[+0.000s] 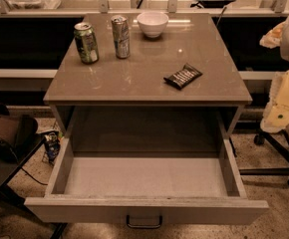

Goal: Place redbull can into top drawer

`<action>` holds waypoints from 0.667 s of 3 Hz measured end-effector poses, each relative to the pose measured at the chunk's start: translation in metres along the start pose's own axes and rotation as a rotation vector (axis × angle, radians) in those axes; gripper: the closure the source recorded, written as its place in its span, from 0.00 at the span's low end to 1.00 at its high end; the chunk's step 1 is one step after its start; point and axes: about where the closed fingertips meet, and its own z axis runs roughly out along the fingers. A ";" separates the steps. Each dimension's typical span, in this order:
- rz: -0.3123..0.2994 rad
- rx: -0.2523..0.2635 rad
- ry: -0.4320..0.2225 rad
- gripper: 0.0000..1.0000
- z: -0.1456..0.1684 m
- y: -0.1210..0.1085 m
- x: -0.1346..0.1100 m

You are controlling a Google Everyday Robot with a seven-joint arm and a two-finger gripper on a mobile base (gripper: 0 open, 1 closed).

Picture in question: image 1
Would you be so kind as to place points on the silver redbull can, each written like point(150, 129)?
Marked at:
point(121, 36)

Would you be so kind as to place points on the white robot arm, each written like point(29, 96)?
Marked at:
point(276, 112)

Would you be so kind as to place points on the grey drawer cabinet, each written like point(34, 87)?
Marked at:
point(136, 83)

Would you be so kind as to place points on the open grey top drawer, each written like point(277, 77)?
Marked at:
point(177, 164)

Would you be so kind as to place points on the green soda can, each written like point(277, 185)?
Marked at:
point(86, 42)

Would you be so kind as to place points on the black snack bar packet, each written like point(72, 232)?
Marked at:
point(183, 77)

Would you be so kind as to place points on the white bowl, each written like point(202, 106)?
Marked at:
point(152, 23)

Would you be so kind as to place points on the crumpled snack wrapper on floor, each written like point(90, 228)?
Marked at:
point(52, 145)

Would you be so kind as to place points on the black office chair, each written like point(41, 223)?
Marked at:
point(280, 150)

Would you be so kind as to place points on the dark brown bag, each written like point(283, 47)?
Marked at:
point(16, 134)

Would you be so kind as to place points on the black side table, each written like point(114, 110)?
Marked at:
point(8, 169)

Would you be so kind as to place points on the black drawer handle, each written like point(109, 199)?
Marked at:
point(144, 223)

